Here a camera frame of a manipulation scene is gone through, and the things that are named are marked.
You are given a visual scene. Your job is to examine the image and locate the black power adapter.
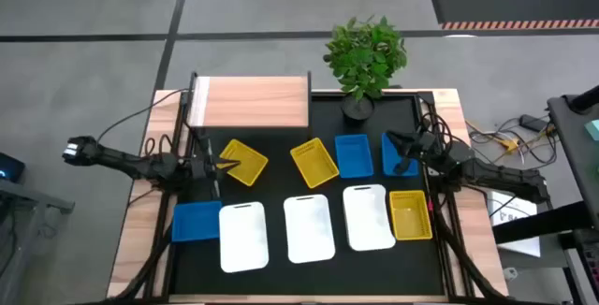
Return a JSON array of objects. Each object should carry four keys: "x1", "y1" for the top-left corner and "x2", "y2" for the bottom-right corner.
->
[{"x1": 519, "y1": 113, "x2": 551, "y2": 133}]

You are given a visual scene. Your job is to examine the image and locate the black table mat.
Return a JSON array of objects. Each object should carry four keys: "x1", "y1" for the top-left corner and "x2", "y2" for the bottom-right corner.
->
[{"x1": 170, "y1": 94, "x2": 446, "y2": 297}]

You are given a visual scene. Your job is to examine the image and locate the black hazard striped floor mat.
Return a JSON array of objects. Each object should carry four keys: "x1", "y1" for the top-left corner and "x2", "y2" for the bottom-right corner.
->
[{"x1": 429, "y1": 0, "x2": 599, "y2": 31}]

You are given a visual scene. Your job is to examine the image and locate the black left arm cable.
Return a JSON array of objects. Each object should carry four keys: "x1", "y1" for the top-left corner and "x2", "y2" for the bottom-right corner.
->
[{"x1": 95, "y1": 88, "x2": 191, "y2": 145}]

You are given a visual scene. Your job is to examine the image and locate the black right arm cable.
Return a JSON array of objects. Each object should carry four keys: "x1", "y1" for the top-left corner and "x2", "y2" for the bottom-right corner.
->
[{"x1": 418, "y1": 110, "x2": 458, "y2": 156}]

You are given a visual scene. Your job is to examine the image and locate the wooden shelf with black frame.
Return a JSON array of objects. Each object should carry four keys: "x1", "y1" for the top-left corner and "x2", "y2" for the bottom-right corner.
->
[{"x1": 186, "y1": 71, "x2": 314, "y2": 147}]

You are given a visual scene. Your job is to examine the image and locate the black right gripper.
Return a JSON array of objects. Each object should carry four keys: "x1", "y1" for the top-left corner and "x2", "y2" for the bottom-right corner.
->
[{"x1": 386, "y1": 129, "x2": 450, "y2": 176}]

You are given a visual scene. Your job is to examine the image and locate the white cardboard box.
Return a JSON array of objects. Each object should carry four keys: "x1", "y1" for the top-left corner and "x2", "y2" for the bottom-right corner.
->
[{"x1": 486, "y1": 191, "x2": 542, "y2": 258}]

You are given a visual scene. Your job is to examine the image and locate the black side table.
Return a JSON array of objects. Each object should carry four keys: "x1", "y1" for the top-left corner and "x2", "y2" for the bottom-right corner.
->
[{"x1": 493, "y1": 84, "x2": 599, "y2": 250}]

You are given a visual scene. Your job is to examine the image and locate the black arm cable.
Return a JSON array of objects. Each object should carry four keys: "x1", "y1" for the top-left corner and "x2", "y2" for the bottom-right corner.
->
[
  {"x1": 95, "y1": 88, "x2": 191, "y2": 145},
  {"x1": 418, "y1": 110, "x2": 458, "y2": 156}
]

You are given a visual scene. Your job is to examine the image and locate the yellow plastic mesh basket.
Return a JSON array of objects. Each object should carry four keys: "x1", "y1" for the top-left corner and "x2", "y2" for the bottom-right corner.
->
[
  {"x1": 289, "y1": 137, "x2": 341, "y2": 190},
  {"x1": 217, "y1": 138, "x2": 270, "y2": 188},
  {"x1": 388, "y1": 189, "x2": 434, "y2": 241}
]

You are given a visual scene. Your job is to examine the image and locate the black device with blue light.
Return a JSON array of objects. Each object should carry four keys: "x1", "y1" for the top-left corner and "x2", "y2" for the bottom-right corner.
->
[{"x1": 0, "y1": 152, "x2": 27, "y2": 184}]

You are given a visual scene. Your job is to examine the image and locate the tangled floor cable bundle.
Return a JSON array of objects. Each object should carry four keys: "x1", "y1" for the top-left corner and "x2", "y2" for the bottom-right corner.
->
[{"x1": 465, "y1": 116, "x2": 561, "y2": 166}]

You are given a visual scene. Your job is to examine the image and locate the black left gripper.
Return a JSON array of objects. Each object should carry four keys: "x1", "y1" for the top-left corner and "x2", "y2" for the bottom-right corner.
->
[{"x1": 186, "y1": 137, "x2": 241, "y2": 198}]

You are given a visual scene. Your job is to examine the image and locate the blue plastic mesh basket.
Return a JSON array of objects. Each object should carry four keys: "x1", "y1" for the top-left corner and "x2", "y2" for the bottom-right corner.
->
[
  {"x1": 380, "y1": 132, "x2": 420, "y2": 178},
  {"x1": 170, "y1": 200, "x2": 224, "y2": 243},
  {"x1": 334, "y1": 134, "x2": 375, "y2": 180}
]

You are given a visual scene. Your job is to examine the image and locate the white plastic bin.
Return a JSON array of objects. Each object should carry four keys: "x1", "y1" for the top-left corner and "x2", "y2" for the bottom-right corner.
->
[
  {"x1": 218, "y1": 201, "x2": 270, "y2": 274},
  {"x1": 342, "y1": 183, "x2": 397, "y2": 253},
  {"x1": 283, "y1": 194, "x2": 337, "y2": 265}
]

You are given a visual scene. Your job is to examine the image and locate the grey metal desk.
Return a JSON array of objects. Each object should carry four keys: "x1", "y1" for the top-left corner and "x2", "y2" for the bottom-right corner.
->
[{"x1": 0, "y1": 178, "x2": 76, "y2": 305}]

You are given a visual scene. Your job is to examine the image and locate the green potted plant black pot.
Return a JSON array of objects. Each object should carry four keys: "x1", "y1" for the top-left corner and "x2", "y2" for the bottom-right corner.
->
[{"x1": 322, "y1": 14, "x2": 408, "y2": 123}]

